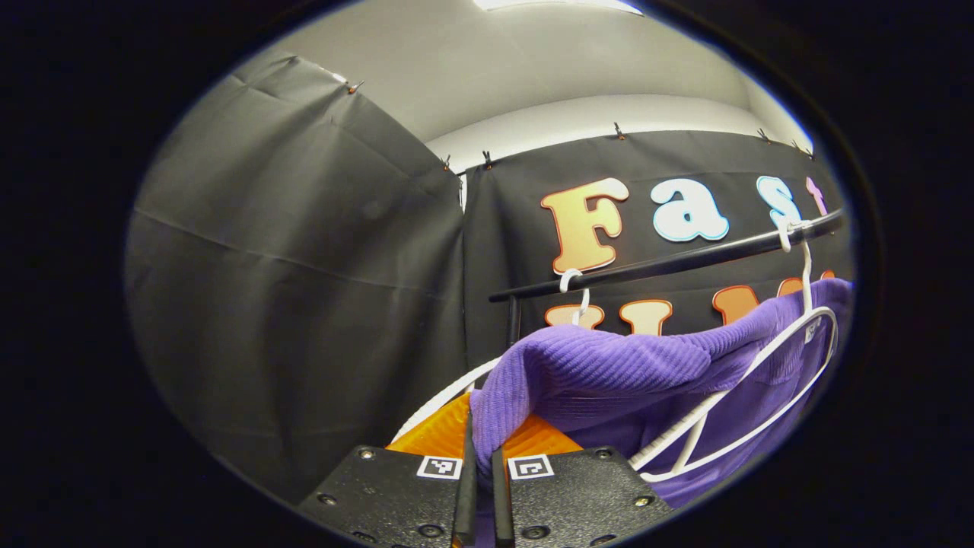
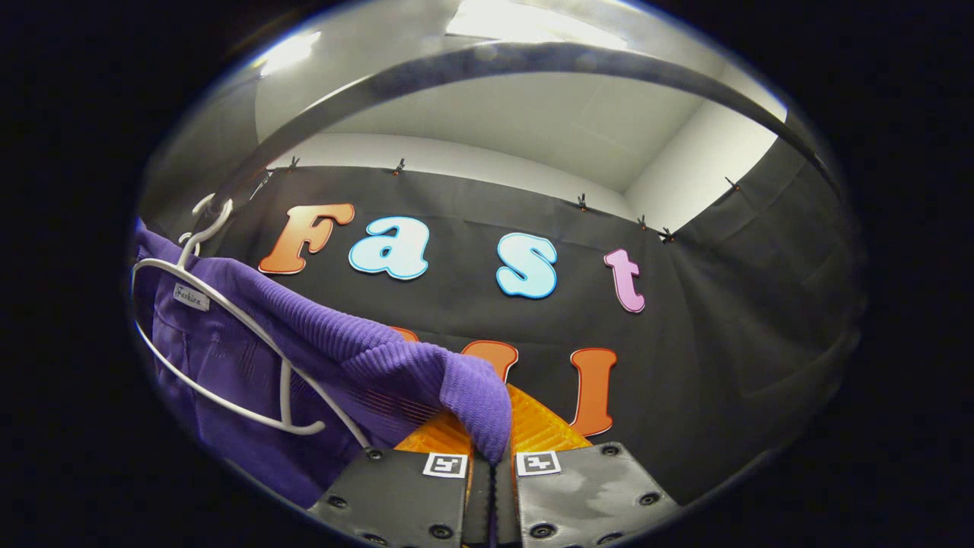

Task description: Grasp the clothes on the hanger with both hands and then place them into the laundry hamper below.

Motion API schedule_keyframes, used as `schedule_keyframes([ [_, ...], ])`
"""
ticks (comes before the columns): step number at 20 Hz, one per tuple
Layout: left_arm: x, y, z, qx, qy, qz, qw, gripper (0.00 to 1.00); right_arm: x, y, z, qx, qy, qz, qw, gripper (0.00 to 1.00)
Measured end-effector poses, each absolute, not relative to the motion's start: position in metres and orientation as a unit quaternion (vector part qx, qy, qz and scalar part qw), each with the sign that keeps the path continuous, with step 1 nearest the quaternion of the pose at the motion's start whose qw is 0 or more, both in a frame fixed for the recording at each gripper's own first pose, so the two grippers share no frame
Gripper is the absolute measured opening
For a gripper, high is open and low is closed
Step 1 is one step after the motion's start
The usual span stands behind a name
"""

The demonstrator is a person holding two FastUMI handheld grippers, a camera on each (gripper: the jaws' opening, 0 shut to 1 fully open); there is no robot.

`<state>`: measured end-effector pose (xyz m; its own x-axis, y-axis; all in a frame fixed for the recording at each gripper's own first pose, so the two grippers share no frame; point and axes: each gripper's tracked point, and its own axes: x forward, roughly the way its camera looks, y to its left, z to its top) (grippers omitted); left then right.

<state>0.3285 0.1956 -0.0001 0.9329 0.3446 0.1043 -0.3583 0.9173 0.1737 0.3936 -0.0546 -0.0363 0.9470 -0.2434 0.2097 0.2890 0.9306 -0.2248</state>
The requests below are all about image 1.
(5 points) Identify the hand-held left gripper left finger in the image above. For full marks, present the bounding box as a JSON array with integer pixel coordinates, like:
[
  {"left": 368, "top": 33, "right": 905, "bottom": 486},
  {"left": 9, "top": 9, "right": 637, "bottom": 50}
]
[{"left": 297, "top": 392, "right": 479, "bottom": 548}]

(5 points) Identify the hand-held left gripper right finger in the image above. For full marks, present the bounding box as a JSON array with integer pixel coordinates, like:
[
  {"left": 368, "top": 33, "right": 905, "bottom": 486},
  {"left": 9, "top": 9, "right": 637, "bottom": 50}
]
[{"left": 491, "top": 415, "right": 674, "bottom": 548}]

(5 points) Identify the purple jacket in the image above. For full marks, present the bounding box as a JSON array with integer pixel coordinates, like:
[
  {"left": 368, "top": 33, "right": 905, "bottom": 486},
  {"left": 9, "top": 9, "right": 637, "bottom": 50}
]
[{"left": 468, "top": 278, "right": 855, "bottom": 548}]

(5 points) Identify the white plastic clothes hanger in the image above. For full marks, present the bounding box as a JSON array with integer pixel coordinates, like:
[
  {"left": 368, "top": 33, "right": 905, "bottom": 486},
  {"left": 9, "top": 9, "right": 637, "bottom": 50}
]
[
  {"left": 390, "top": 268, "right": 592, "bottom": 444},
  {"left": 628, "top": 215, "right": 839, "bottom": 483}
]

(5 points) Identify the black metal clothes rack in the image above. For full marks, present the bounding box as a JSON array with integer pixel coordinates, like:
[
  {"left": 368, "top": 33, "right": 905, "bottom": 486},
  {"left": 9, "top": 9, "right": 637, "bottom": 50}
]
[{"left": 489, "top": 207, "right": 845, "bottom": 351}]

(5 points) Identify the black backdrop cloth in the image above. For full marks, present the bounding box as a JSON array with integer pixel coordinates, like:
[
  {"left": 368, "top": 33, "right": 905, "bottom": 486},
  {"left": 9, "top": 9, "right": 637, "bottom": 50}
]
[{"left": 126, "top": 53, "right": 853, "bottom": 503}]

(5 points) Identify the row of small backdrop clips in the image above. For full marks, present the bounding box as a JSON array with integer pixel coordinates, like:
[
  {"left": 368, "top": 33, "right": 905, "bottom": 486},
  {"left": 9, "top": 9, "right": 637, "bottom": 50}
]
[{"left": 346, "top": 80, "right": 819, "bottom": 172}]

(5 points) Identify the ceiling light panel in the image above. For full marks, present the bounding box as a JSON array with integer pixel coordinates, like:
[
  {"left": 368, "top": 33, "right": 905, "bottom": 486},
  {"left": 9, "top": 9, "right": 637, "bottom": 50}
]
[{"left": 472, "top": 0, "right": 644, "bottom": 14}]

